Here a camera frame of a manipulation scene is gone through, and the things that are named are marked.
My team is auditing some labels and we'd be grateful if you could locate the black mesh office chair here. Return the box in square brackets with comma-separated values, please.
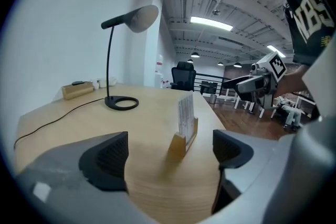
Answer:
[170, 61, 197, 92]

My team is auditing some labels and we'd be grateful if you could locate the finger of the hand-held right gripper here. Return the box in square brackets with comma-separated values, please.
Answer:
[237, 91, 260, 103]
[222, 74, 255, 89]

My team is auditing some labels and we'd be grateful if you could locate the person's right forearm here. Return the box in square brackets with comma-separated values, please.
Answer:
[274, 62, 316, 98]

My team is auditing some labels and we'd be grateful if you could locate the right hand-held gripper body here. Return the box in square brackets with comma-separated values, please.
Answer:
[235, 51, 287, 110]

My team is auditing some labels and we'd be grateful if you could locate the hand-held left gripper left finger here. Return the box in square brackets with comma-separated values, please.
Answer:
[15, 131, 158, 224]

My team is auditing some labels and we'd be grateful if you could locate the black lamp cable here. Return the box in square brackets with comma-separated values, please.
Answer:
[13, 98, 106, 150]

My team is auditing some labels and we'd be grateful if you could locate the row of white desks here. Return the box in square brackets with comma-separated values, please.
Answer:
[233, 91, 316, 130]

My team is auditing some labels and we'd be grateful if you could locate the small clear packet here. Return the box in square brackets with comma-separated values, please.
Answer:
[167, 93, 199, 163]

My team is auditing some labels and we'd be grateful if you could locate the person's black jersey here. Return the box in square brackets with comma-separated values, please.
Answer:
[282, 0, 336, 67]

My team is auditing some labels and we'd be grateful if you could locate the black metal railing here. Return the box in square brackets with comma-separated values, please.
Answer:
[194, 73, 237, 97]

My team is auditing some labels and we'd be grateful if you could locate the square wooden table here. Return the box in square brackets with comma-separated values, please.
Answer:
[13, 83, 279, 224]

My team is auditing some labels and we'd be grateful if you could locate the white water dispenser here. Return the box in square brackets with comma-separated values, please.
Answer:
[154, 54, 165, 89]

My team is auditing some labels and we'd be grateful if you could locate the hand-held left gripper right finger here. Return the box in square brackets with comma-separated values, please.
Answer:
[211, 112, 336, 224]

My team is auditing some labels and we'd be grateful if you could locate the long ceiling light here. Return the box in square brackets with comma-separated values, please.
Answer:
[267, 45, 286, 58]
[190, 16, 234, 33]

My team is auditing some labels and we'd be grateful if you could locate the yellow wooden box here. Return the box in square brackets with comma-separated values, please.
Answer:
[61, 81, 95, 101]

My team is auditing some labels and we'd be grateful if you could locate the black desk lamp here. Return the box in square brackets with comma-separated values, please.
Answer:
[101, 4, 160, 112]

